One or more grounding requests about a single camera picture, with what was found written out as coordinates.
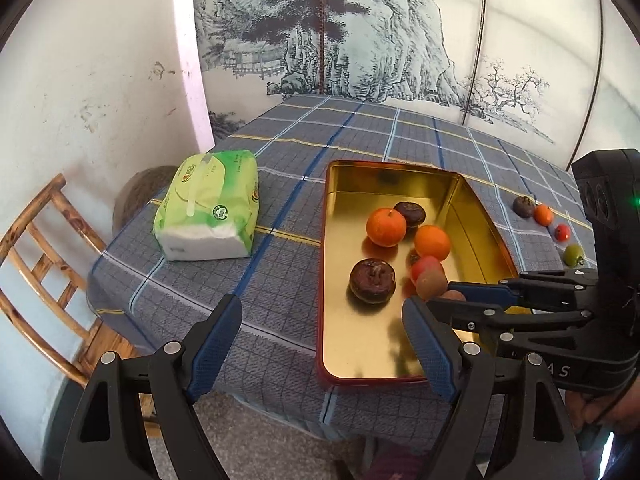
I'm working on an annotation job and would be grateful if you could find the grey plaid tablecloth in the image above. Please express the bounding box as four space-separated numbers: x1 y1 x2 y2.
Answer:
87 96 594 448

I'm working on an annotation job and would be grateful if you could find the small orange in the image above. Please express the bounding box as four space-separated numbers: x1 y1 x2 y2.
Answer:
533 204 554 228

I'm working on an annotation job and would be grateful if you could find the large orange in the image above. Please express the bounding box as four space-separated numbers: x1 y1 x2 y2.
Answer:
413 226 451 261

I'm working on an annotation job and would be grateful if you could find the orange mandarin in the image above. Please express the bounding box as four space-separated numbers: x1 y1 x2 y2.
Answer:
366 208 407 248

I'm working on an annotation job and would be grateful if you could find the green tissue pack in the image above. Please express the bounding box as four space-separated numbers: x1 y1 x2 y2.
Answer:
153 150 259 261

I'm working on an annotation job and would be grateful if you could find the green tomato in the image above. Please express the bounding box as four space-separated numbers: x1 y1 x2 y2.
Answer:
562 244 586 268

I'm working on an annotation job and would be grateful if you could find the landscape painted folding screen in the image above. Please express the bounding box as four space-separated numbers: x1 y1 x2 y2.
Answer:
193 0 639 166

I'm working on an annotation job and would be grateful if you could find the person right hand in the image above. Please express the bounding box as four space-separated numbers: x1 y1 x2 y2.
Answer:
565 378 640 434

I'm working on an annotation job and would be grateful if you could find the small red tomato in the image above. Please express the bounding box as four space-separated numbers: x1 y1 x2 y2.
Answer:
553 223 572 243

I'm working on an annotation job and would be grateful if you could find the dark brown mangosteen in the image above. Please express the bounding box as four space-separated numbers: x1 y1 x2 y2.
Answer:
394 200 426 229

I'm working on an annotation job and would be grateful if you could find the round woven stool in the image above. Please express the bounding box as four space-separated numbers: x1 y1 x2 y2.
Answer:
112 166 178 235

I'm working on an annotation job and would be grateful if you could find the wooden chair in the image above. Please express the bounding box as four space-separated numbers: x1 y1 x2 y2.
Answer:
0 173 162 436

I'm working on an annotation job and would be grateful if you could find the gold metal tray red rim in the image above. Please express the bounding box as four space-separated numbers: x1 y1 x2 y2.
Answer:
317 159 518 387

